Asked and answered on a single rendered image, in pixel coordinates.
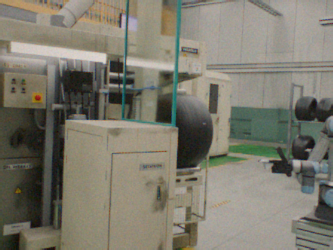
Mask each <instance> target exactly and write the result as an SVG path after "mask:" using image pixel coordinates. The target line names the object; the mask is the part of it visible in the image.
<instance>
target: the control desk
mask: <svg viewBox="0 0 333 250"><path fill-rule="evenodd" d="M177 146H178V128H177V127H172V126H161V125H157V124H145V123H138V122H133V121H83V120H65V146H64V176H63V193H62V223H61V250H172V239H173V217H174V207H175V200H174V199H173V198H175V178H176V167H177Z"/></svg>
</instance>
